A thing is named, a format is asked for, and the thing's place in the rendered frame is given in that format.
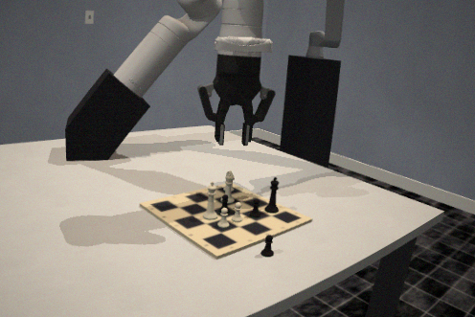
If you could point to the white pawn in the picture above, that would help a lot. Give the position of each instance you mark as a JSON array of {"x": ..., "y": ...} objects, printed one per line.
[
  {"x": 223, "y": 222},
  {"x": 237, "y": 217}
]

